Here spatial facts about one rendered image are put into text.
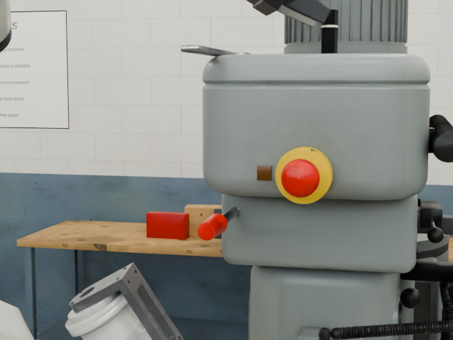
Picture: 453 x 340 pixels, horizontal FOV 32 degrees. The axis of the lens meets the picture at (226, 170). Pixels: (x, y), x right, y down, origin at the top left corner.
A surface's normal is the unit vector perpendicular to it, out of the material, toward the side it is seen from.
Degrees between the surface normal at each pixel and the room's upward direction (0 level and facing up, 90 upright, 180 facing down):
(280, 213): 90
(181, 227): 90
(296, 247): 90
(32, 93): 90
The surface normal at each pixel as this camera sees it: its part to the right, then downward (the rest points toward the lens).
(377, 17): 0.40, 0.10
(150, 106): -0.23, 0.11
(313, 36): -0.63, 0.08
